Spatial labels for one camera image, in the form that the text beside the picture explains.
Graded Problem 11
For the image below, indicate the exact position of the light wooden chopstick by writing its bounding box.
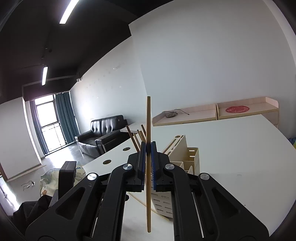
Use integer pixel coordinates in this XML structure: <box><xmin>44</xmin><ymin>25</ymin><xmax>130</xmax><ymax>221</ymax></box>
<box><xmin>137</xmin><ymin>130</ymin><xmax>146</xmax><ymax>143</ymax></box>

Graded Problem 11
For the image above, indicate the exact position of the cream plastic utensil holder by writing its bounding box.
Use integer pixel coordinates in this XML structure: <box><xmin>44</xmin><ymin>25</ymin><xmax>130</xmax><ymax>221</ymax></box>
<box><xmin>151</xmin><ymin>135</ymin><xmax>200</xmax><ymax>218</ymax></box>

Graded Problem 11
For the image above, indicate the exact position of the wooden chopstick separate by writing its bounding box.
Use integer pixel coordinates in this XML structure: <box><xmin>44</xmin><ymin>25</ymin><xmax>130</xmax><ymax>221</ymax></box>
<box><xmin>140</xmin><ymin>124</ymin><xmax>147</xmax><ymax>138</ymax></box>

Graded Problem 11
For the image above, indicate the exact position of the cream canvas tote bag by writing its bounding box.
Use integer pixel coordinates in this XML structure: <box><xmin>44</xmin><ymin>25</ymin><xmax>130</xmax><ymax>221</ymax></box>
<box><xmin>39</xmin><ymin>165</ymin><xmax>87</xmax><ymax>197</ymax></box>

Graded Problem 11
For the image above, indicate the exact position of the dark wooden chopstick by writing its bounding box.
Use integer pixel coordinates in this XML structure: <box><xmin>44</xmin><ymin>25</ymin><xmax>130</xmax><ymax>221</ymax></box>
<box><xmin>126</xmin><ymin>125</ymin><xmax>140</xmax><ymax>153</ymax></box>

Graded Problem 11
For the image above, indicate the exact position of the teal curtain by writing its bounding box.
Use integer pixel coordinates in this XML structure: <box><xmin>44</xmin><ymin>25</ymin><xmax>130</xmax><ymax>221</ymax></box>
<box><xmin>55</xmin><ymin>92</ymin><xmax>80</xmax><ymax>144</ymax></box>

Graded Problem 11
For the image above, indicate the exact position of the black leather sofa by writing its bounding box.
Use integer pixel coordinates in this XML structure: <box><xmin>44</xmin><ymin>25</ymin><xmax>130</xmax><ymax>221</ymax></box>
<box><xmin>75</xmin><ymin>115</ymin><xmax>130</xmax><ymax>158</ymax></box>

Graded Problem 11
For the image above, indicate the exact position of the window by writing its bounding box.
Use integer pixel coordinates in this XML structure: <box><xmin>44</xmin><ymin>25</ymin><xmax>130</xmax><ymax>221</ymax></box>
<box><xmin>30</xmin><ymin>94</ymin><xmax>67</xmax><ymax>155</ymax></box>

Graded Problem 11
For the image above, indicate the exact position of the ceiling strip light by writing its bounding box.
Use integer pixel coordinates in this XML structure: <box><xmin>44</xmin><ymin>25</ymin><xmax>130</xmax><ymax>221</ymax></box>
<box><xmin>42</xmin><ymin>66</ymin><xmax>48</xmax><ymax>86</ymax></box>

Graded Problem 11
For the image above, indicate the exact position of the red round mat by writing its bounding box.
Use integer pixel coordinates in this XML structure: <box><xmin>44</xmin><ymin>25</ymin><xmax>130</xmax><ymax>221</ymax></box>
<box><xmin>225</xmin><ymin>105</ymin><xmax>249</xmax><ymax>113</ymax></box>

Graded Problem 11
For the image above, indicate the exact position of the pink wooden cabinet right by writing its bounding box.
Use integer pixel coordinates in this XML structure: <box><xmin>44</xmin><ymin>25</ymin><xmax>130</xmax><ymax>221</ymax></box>
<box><xmin>216</xmin><ymin>96</ymin><xmax>279</xmax><ymax>128</ymax></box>

